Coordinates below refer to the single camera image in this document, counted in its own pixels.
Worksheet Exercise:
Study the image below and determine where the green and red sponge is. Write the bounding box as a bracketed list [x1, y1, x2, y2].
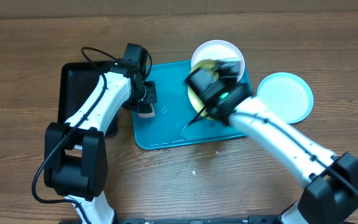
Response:
[137, 103, 155, 118]

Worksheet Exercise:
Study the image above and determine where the white round plate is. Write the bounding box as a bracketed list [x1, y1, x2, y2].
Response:
[191, 40, 246, 83]

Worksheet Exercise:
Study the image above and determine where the yellow green-rimmed round plate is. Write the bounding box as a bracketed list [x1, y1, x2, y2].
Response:
[188, 59, 218, 113]

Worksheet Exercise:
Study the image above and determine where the light blue round plate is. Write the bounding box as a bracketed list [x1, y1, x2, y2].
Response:
[257, 72, 314, 124]

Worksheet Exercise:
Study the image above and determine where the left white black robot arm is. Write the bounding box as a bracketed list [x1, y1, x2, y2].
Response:
[33, 58, 157, 223]

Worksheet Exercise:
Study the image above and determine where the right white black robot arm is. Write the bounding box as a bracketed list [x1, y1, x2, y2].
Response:
[210, 58, 358, 223]

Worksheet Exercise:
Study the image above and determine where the teal plastic serving tray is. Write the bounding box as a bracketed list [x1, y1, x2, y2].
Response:
[132, 60, 245, 150]

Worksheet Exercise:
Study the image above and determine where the black rectangular tray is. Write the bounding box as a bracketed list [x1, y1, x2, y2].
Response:
[57, 60, 119, 138]

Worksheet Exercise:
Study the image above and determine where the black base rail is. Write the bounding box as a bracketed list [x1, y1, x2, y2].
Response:
[113, 215, 282, 224]

